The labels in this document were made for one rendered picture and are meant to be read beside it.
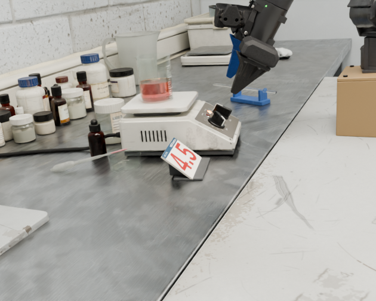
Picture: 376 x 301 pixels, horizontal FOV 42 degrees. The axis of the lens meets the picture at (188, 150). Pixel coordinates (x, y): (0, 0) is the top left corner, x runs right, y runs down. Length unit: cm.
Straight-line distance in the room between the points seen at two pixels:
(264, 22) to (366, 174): 29
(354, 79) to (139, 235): 48
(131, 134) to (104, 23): 82
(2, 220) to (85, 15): 96
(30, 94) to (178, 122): 40
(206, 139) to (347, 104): 26
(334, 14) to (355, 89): 134
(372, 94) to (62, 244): 57
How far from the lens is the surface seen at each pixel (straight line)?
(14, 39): 130
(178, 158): 76
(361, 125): 91
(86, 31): 154
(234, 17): 81
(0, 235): 65
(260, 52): 77
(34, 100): 111
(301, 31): 224
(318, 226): 60
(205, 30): 195
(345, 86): 89
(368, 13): 90
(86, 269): 55
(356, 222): 61
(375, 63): 93
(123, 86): 134
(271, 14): 83
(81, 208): 70
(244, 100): 116
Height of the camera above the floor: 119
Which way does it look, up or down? 19 degrees down
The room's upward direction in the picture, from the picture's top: 5 degrees counter-clockwise
